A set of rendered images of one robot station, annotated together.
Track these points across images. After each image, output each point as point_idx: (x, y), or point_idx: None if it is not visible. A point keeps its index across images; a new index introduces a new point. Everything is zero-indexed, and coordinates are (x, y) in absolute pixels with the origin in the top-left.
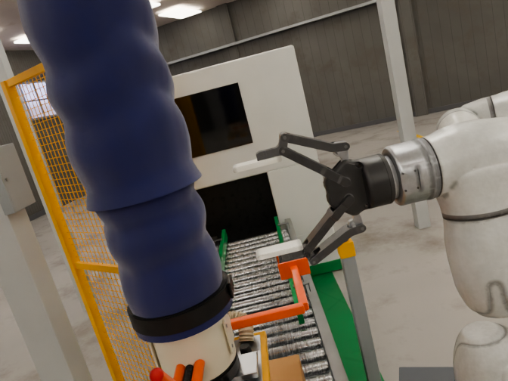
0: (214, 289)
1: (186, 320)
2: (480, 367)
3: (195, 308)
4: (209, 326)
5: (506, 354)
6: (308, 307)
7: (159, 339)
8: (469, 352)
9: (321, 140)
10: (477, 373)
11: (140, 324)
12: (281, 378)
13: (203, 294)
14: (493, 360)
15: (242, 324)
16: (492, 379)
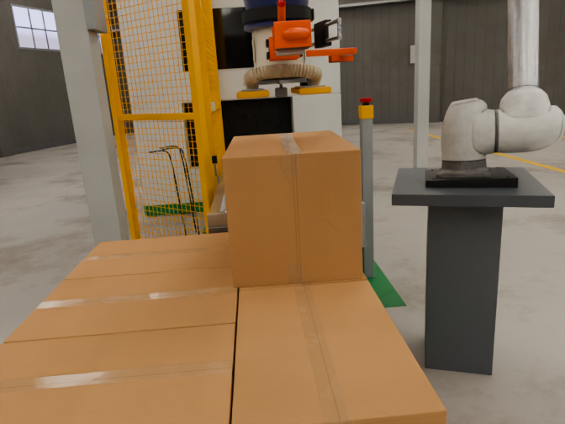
0: (305, 4)
1: (287, 11)
2: (460, 115)
3: (294, 5)
4: None
5: (478, 108)
6: (356, 51)
7: (266, 23)
8: (455, 108)
9: None
10: (457, 119)
11: (256, 11)
12: (319, 133)
13: (299, 1)
14: (469, 110)
15: (310, 53)
16: (467, 123)
